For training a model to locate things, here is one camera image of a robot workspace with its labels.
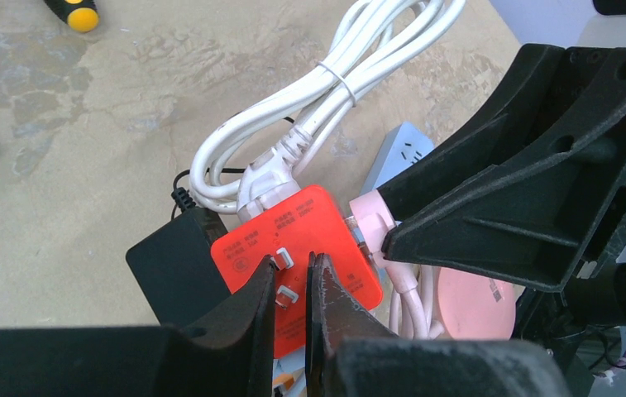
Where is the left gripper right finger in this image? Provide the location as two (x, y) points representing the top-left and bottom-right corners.
(305, 252), (570, 396)

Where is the red cube socket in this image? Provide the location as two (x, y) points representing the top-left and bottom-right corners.
(211, 185), (384, 359)

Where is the pink plug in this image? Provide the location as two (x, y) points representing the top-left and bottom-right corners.
(350, 189), (397, 268)

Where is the white cable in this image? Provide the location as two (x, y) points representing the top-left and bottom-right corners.
(189, 0), (467, 223)

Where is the yellow black screwdriver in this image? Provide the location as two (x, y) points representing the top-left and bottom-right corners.
(44, 0), (100, 33)

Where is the light blue power strip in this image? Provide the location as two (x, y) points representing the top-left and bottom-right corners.
(360, 122), (435, 194)

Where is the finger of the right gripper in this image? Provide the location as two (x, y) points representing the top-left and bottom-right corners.
(380, 109), (626, 293)
(379, 44), (626, 231)

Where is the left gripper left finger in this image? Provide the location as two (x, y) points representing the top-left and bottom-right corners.
(0, 257), (275, 396)

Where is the pink round disc charger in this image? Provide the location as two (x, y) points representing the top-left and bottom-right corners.
(436, 268), (516, 340)

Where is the black power adapter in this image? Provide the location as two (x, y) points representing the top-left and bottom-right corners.
(126, 208), (231, 328)

